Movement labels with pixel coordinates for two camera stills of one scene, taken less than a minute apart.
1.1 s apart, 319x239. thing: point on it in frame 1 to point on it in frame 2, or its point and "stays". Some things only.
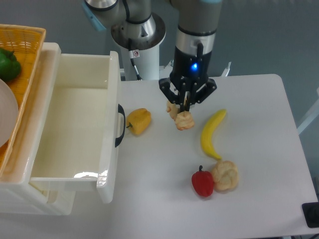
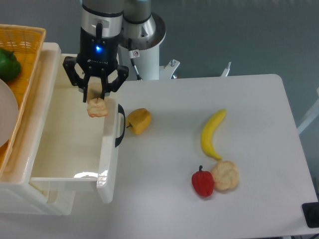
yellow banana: (207, 133) stays
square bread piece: (184, 119) to (96, 106)
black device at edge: (311, 212) stays
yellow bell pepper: (139, 120) stays
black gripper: (189, 69) to (98, 56)
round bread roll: (225, 176) stays
